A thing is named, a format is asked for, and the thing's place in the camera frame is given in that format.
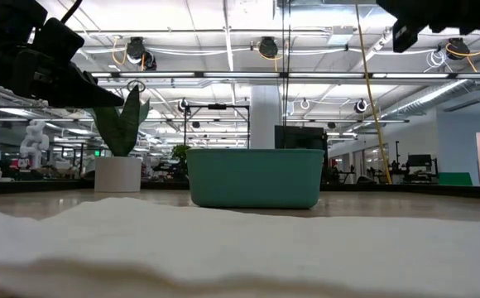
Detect white folded cloth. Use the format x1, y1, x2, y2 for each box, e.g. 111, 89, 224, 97
0, 196, 480, 298

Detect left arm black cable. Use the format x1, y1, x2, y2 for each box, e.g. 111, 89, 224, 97
60, 0, 84, 24

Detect small background plant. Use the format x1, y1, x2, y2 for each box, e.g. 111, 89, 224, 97
170, 143, 191, 169

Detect green board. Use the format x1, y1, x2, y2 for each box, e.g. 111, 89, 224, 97
437, 171, 473, 186

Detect black computer case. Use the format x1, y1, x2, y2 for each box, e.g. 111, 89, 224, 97
274, 125, 329, 185

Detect white plant pot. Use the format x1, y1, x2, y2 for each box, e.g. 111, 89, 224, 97
94, 156, 142, 194

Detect black background rig frame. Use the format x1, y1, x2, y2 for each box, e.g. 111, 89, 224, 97
183, 103, 252, 149

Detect long ceiling light bar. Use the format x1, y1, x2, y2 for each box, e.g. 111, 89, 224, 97
90, 70, 480, 79

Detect white robot figure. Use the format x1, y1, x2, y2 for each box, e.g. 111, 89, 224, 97
19, 119, 50, 169

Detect black hanging cable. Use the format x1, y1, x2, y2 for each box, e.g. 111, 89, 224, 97
281, 0, 287, 127
287, 0, 293, 127

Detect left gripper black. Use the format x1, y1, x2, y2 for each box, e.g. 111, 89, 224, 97
0, 28, 124, 108

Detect silver ceiling duct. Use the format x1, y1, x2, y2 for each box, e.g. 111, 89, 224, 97
382, 78, 473, 121

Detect green plastic tupperware container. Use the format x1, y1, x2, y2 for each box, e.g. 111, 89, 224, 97
185, 147, 325, 209

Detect yellow hanging cable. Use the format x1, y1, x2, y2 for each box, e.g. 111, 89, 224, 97
354, 0, 393, 185

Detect black background machine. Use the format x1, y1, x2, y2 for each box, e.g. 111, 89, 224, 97
403, 153, 439, 184

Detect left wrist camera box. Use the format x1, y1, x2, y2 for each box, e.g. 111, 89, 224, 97
31, 17, 85, 64

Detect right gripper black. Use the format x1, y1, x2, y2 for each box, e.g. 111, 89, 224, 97
376, 0, 480, 54

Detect green snake plant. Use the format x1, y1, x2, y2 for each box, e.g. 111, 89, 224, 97
89, 84, 152, 158

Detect white square pillar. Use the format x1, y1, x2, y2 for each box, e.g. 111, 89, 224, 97
250, 84, 283, 150

